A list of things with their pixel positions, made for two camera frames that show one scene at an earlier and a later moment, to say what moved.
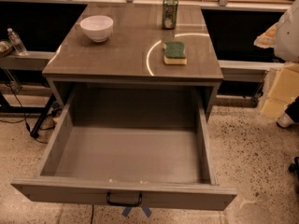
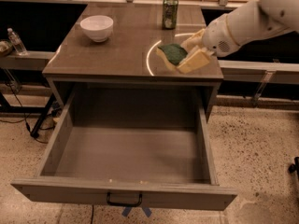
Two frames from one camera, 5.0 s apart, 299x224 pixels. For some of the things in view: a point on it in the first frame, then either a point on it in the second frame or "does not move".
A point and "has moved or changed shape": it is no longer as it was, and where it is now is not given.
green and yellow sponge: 174,53 has moved or changed shape
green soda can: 170,12 does not move
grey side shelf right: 246,72 does not move
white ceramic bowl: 98,27 does not move
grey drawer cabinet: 133,56 does not move
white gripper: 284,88 → 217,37
